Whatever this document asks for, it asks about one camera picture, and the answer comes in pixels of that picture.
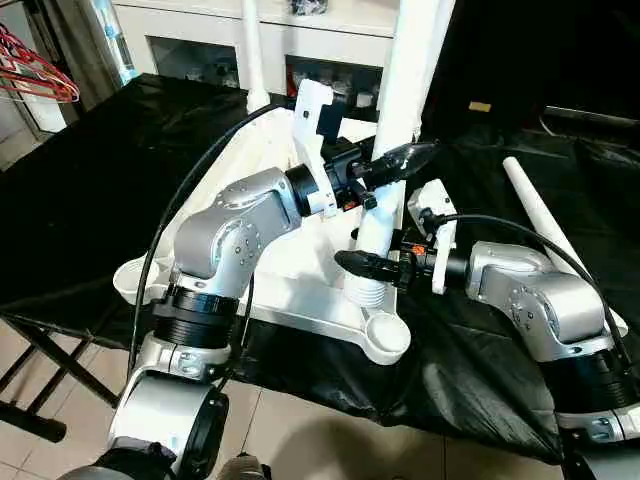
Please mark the white plastic table top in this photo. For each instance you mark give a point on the white plastic table top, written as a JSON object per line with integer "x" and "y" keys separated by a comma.
{"x": 300, "y": 295}

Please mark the white plastic table leg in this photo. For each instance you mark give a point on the white plastic table leg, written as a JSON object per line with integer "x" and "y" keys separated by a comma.
{"x": 410, "y": 75}
{"x": 537, "y": 210}
{"x": 254, "y": 60}

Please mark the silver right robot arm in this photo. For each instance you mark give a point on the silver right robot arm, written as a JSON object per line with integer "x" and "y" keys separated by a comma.
{"x": 550, "y": 300}

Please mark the small gold label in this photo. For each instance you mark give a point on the small gold label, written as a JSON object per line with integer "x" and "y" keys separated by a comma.
{"x": 481, "y": 107}

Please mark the dark grey bundle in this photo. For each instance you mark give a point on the dark grey bundle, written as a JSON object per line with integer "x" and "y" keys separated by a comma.
{"x": 310, "y": 6}

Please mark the long black bar device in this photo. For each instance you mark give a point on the long black bar device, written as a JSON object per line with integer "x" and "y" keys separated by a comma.
{"x": 595, "y": 115}

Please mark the white glass-door cabinet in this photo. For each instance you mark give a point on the white glass-door cabinet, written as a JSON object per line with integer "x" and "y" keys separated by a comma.
{"x": 200, "y": 35}

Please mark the black mat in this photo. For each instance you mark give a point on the black mat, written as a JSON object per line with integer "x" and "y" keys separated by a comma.
{"x": 75, "y": 200}

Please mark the grey curtain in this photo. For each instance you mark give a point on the grey curtain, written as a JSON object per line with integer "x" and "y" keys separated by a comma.
{"x": 85, "y": 50}

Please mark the white storage box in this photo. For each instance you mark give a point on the white storage box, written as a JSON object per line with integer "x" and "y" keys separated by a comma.
{"x": 47, "y": 115}

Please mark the red clothes hangers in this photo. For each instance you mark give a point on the red clothes hangers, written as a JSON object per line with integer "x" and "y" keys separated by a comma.
{"x": 45, "y": 75}

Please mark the black folding frame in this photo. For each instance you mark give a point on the black folding frame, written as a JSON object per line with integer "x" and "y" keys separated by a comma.
{"x": 65, "y": 360}

